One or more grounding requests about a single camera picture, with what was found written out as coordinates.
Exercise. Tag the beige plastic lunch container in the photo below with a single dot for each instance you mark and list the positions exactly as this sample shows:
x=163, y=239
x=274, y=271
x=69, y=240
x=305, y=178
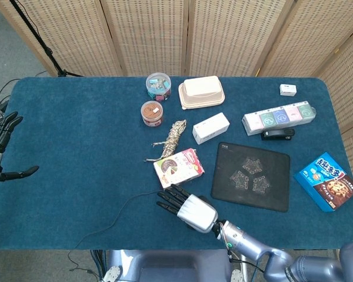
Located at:
x=201, y=92

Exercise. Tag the black tripod stand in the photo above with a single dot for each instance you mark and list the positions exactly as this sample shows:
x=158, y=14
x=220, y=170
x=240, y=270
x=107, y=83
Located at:
x=44, y=47

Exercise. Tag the metal table leg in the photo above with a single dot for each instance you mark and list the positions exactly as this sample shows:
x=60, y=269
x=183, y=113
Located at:
x=244, y=271

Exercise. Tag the blue carpet table cover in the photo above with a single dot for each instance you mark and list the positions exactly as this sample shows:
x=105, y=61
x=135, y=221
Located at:
x=76, y=147

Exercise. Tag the white rectangular cardboard box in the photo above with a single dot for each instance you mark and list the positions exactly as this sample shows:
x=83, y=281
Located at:
x=211, y=127

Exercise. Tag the clear jar with brown contents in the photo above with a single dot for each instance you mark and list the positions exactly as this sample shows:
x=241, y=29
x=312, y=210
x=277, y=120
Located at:
x=151, y=113

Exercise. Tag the woven wooden folding screen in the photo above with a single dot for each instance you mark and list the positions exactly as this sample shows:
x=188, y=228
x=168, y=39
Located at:
x=147, y=35

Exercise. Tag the blue-grey robot torso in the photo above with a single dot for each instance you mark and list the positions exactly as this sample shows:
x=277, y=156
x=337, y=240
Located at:
x=170, y=264

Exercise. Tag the row of tissue packs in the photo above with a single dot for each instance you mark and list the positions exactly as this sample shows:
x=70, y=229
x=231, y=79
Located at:
x=278, y=117

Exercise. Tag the black stapler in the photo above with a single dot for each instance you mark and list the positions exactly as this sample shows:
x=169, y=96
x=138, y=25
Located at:
x=278, y=134

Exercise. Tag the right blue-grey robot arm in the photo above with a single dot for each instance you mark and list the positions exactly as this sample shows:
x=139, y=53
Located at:
x=282, y=258

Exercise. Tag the clear jar of binder clips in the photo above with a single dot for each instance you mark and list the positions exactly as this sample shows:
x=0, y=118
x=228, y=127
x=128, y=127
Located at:
x=158, y=86

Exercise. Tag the blue chocolate cookie box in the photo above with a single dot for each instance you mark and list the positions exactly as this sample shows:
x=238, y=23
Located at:
x=323, y=180

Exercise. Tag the white red biscuit box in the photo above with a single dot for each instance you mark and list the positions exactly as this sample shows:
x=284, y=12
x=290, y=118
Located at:
x=178, y=169

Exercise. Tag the black patterned mouse pad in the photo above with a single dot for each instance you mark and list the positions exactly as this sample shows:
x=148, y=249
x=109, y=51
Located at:
x=250, y=176

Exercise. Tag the small white box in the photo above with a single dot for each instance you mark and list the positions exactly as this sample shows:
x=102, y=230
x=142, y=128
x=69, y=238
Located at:
x=288, y=90

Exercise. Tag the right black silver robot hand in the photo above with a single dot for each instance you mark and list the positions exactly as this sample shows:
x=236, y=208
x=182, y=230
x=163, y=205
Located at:
x=197, y=213

